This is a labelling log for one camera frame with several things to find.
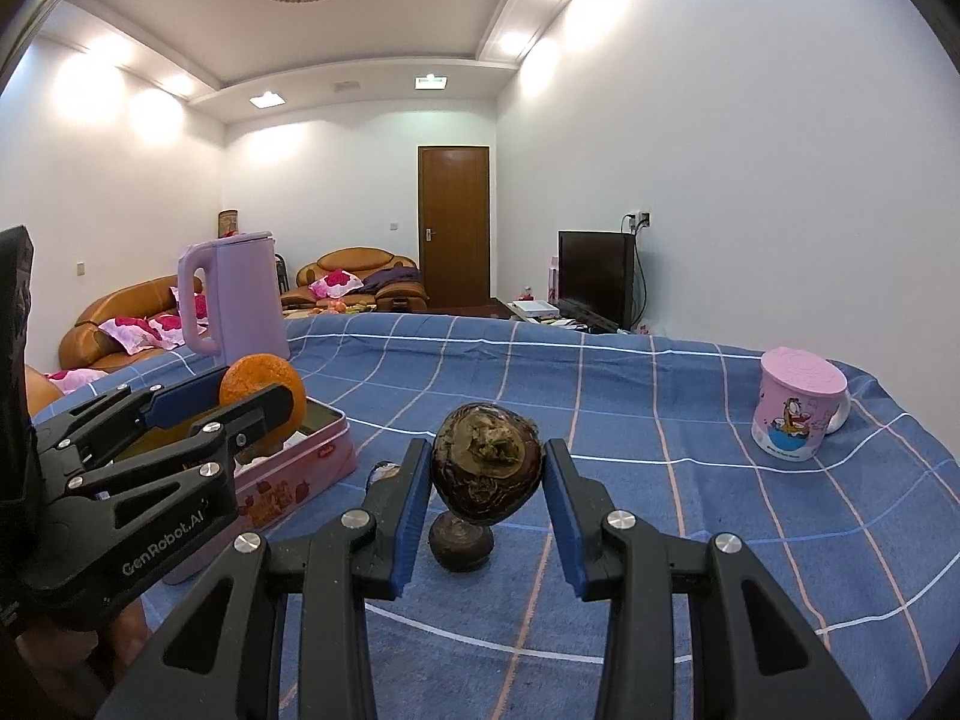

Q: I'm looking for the person's left hand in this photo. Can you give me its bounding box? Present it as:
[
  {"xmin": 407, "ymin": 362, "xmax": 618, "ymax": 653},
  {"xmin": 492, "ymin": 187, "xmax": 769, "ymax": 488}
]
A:
[{"xmin": 97, "ymin": 600, "xmax": 152, "ymax": 691}]

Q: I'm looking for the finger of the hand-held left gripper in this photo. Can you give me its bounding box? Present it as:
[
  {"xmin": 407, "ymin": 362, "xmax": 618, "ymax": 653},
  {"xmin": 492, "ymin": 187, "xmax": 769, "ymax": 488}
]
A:
[
  {"xmin": 66, "ymin": 382, "xmax": 296, "ymax": 502},
  {"xmin": 30, "ymin": 366, "xmax": 232, "ymax": 470}
]

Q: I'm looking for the black television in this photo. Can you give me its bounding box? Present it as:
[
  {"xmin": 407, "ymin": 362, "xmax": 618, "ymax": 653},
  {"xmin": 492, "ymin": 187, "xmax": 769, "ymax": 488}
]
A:
[{"xmin": 557, "ymin": 231, "xmax": 638, "ymax": 331}]

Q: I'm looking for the orange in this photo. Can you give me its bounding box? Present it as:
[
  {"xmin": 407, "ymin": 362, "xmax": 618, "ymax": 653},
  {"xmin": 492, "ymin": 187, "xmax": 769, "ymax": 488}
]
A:
[{"xmin": 219, "ymin": 352, "xmax": 308, "ymax": 451}]

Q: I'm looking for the brown wooden door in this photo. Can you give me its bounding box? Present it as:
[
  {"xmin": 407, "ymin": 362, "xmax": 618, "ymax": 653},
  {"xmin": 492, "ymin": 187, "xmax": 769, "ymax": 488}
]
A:
[{"xmin": 418, "ymin": 145, "xmax": 492, "ymax": 308}]

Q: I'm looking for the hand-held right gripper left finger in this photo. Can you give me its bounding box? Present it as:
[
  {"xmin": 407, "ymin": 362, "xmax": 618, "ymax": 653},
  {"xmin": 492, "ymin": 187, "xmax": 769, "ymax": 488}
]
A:
[{"xmin": 94, "ymin": 439, "xmax": 432, "ymax": 720}]

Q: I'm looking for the pink metal tin box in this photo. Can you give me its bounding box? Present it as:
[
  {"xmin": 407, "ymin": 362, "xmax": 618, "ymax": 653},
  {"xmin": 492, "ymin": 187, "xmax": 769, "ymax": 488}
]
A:
[{"xmin": 161, "ymin": 399, "xmax": 357, "ymax": 586}]

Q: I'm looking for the black power cable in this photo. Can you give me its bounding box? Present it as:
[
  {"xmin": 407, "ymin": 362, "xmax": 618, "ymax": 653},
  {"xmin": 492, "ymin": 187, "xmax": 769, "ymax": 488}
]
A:
[{"xmin": 634, "ymin": 229, "xmax": 648, "ymax": 331}]

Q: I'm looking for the blue checked tablecloth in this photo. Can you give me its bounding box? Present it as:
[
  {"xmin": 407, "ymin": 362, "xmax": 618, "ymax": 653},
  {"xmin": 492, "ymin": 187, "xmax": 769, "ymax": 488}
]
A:
[{"xmin": 30, "ymin": 311, "xmax": 960, "ymax": 720}]

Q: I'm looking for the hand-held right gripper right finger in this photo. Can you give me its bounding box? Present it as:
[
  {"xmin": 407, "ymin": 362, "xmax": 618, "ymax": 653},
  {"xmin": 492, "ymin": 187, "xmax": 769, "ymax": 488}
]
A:
[{"xmin": 544, "ymin": 439, "xmax": 875, "ymax": 720}]

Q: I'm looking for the pink cartoon cup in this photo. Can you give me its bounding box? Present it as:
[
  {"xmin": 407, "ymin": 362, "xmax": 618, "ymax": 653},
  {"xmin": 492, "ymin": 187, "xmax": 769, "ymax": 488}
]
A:
[{"xmin": 751, "ymin": 346, "xmax": 850, "ymax": 464}]

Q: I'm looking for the brown leather armchair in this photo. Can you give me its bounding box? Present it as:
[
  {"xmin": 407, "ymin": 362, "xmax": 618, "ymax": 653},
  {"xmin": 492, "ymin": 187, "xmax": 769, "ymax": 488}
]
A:
[{"xmin": 281, "ymin": 246, "xmax": 430, "ymax": 312}]

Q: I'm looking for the floral pink cushion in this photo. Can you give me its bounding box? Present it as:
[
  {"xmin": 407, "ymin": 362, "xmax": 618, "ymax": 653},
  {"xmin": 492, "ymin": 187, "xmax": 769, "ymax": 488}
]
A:
[
  {"xmin": 45, "ymin": 367, "xmax": 106, "ymax": 395},
  {"xmin": 97, "ymin": 315, "xmax": 185, "ymax": 353},
  {"xmin": 309, "ymin": 270, "xmax": 362, "ymax": 299}
]

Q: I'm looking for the dark brown water chestnut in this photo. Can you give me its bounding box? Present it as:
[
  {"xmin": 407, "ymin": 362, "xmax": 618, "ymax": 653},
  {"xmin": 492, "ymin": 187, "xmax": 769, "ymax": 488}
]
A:
[
  {"xmin": 429, "ymin": 510, "xmax": 494, "ymax": 572},
  {"xmin": 430, "ymin": 403, "xmax": 543, "ymax": 524}
]

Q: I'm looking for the lilac electric kettle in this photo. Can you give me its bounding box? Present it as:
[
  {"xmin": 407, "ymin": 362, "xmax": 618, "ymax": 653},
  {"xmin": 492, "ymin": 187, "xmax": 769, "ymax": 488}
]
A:
[{"xmin": 177, "ymin": 231, "xmax": 292, "ymax": 362}]

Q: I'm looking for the purple blanket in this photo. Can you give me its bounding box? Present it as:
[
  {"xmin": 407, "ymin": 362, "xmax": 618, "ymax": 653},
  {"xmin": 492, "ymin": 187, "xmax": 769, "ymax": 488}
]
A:
[{"xmin": 360, "ymin": 264, "xmax": 421, "ymax": 295}]

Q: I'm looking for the brown leather sofa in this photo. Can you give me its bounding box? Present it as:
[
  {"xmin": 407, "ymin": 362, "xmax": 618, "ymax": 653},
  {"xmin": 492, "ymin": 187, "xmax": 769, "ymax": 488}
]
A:
[{"xmin": 26, "ymin": 276, "xmax": 203, "ymax": 421}]

